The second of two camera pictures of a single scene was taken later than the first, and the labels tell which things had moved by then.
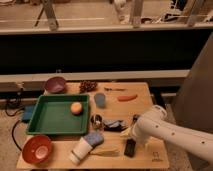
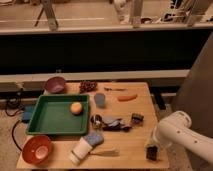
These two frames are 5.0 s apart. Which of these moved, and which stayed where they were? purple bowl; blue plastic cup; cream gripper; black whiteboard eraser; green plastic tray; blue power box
Moved: cream gripper; black whiteboard eraser
Stayed: blue plastic cup; green plastic tray; blue power box; purple bowl
